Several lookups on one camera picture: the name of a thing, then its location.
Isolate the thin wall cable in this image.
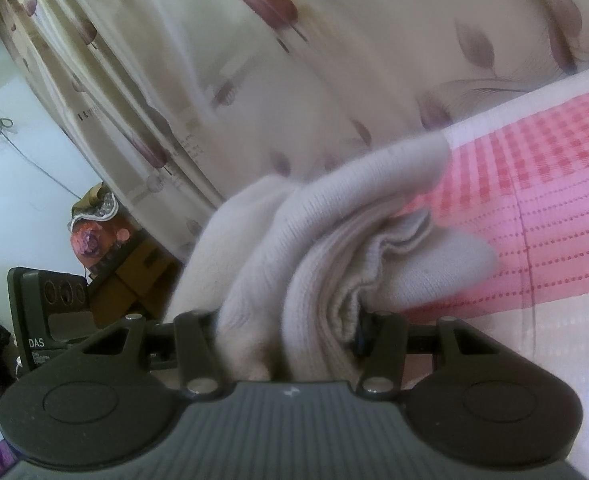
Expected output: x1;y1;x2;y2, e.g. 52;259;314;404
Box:
0;89;84;202

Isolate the leaf print curtain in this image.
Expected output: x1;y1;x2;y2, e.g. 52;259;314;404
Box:
0;0;589;263

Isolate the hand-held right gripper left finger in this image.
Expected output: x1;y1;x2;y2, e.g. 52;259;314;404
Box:
81;311;224;400

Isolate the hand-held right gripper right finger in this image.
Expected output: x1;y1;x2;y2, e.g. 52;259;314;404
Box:
351;310;481;402

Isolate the floral stuffed bag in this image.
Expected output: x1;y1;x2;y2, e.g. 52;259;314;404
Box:
67;182;138;277

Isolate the cardboard box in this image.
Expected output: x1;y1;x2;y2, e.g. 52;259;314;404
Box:
88;239;183;333

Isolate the beige knit sweater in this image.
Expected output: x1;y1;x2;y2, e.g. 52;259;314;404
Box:
163;135;500;382

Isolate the pink checked blanket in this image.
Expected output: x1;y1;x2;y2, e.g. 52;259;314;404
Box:
399;62;589;480

